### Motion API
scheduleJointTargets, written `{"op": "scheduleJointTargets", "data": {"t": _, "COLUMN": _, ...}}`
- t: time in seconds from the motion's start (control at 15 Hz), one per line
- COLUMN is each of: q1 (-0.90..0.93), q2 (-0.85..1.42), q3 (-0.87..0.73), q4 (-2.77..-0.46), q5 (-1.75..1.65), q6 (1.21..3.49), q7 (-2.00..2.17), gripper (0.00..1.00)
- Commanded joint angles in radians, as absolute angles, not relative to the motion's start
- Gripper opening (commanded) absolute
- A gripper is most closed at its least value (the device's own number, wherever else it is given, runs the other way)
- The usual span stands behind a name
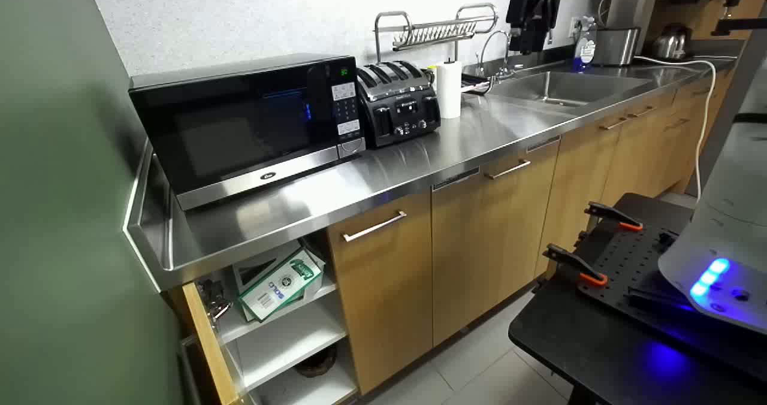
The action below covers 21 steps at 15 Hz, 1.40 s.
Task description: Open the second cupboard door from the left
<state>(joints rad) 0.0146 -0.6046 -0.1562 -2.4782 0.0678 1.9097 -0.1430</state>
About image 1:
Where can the black four-slot toaster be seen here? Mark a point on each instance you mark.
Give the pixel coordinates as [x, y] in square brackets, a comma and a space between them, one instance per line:
[398, 102]

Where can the black orange clamp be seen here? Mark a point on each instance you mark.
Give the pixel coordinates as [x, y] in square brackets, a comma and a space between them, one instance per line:
[611, 216]
[575, 264]

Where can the wooden cupboard door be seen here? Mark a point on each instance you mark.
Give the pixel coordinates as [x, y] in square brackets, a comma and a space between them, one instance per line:
[383, 297]
[488, 237]
[635, 153]
[578, 183]
[680, 147]
[207, 345]

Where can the steel dish rack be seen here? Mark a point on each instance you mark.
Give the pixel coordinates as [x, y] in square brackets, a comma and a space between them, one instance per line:
[434, 32]

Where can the steel sink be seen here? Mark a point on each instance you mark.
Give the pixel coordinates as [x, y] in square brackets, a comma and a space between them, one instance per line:
[563, 86]

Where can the steel kettle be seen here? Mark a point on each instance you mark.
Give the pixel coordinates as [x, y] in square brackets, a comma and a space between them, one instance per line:
[670, 44]

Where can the black steel microwave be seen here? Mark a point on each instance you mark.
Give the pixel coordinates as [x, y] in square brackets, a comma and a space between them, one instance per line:
[239, 123]

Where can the blue dish soap bottle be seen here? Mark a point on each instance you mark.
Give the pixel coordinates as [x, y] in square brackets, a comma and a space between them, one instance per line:
[584, 50]

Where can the paper towel roll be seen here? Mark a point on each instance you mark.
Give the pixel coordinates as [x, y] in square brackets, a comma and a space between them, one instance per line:
[449, 90]

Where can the steel tap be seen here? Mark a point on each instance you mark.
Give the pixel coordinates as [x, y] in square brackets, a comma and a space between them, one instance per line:
[502, 63]

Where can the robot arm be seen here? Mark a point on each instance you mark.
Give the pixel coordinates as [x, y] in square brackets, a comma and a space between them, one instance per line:
[728, 213]

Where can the green white box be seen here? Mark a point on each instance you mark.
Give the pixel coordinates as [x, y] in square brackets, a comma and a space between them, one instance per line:
[280, 285]

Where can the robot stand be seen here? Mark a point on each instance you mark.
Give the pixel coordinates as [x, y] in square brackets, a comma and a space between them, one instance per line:
[599, 345]

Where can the silver toaster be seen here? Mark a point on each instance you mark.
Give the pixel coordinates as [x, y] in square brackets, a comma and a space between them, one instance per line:
[617, 45]

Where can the black sink caddy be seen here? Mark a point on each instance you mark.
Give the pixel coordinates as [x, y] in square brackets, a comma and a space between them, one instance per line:
[476, 82]

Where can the camera on mount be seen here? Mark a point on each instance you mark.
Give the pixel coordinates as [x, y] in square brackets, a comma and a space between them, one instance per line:
[740, 26]

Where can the steel appliance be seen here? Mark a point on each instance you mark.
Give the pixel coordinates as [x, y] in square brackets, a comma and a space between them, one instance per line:
[629, 3]

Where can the dark round basket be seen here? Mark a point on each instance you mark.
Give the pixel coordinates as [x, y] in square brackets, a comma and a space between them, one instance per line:
[316, 362]

